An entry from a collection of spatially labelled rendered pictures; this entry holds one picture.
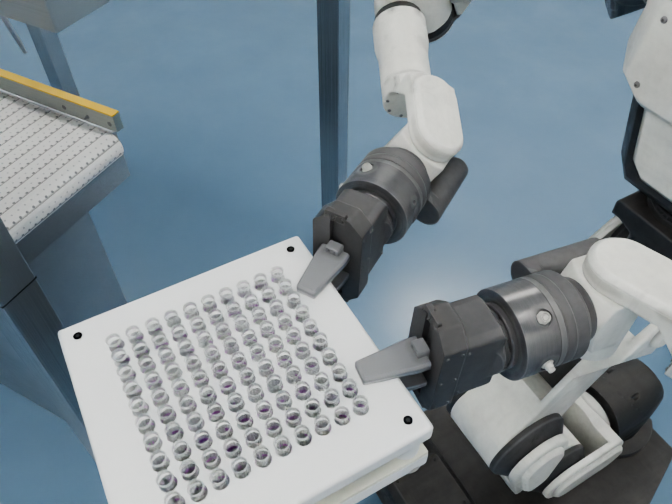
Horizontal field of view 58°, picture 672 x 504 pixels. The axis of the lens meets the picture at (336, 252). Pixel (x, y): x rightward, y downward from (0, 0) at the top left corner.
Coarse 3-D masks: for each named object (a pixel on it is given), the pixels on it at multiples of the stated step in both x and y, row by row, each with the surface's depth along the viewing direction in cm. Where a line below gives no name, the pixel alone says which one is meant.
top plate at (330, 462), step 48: (288, 240) 62; (192, 288) 58; (96, 336) 54; (144, 336) 54; (192, 336) 54; (240, 336) 54; (336, 336) 54; (96, 384) 51; (144, 384) 51; (192, 384) 51; (240, 384) 51; (288, 384) 51; (336, 384) 51; (384, 384) 51; (96, 432) 48; (192, 432) 48; (240, 432) 48; (288, 432) 48; (336, 432) 48; (384, 432) 48; (144, 480) 46; (240, 480) 46; (288, 480) 46; (336, 480) 46
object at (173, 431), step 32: (192, 320) 55; (256, 320) 55; (288, 320) 56; (160, 352) 52; (192, 352) 53; (256, 352) 54; (288, 352) 52; (160, 384) 51; (224, 384) 51; (256, 384) 50; (320, 384) 50; (160, 416) 48; (192, 416) 49; (288, 416) 49; (224, 448) 46
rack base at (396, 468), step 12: (420, 444) 52; (420, 456) 52; (384, 468) 51; (396, 468) 51; (408, 468) 52; (360, 480) 50; (372, 480) 50; (384, 480) 51; (336, 492) 50; (348, 492) 50; (360, 492) 50; (372, 492) 52
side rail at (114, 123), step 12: (0, 84) 108; (12, 84) 106; (24, 96) 106; (36, 96) 105; (48, 96) 103; (60, 108) 103; (72, 108) 102; (84, 108) 100; (96, 120) 101; (108, 120) 99; (120, 120) 100
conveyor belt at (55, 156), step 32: (0, 96) 108; (0, 128) 102; (32, 128) 102; (64, 128) 102; (96, 128) 102; (0, 160) 96; (32, 160) 96; (64, 160) 96; (96, 160) 98; (0, 192) 91; (32, 192) 91; (64, 192) 94; (32, 224) 91
